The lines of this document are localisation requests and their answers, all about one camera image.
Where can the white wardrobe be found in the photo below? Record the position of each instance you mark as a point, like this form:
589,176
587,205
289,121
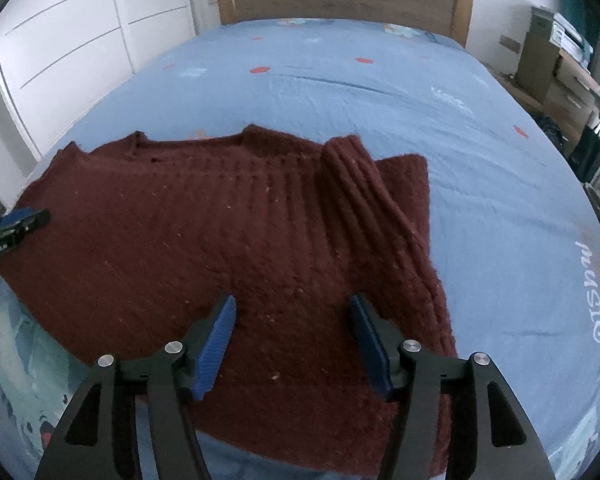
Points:
80,35

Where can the bed with blue sheet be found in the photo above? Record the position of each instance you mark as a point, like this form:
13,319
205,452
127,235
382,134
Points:
480,160

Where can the maroon knitted sweater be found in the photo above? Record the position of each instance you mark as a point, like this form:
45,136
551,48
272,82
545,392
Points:
230,240

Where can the wooden drawer cabinet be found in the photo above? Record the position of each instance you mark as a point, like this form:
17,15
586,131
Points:
555,80

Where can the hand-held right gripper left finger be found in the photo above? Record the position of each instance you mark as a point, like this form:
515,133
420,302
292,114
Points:
215,345

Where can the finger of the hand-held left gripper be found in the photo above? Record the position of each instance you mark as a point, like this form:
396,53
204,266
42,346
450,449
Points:
22,220

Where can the dark backpack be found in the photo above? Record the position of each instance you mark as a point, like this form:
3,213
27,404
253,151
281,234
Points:
550,132

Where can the white printer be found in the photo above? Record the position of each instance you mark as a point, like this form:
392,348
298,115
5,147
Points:
570,35

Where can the black paper bag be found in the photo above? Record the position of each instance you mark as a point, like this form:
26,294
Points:
590,155

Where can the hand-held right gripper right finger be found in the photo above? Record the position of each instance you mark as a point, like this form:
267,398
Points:
370,350

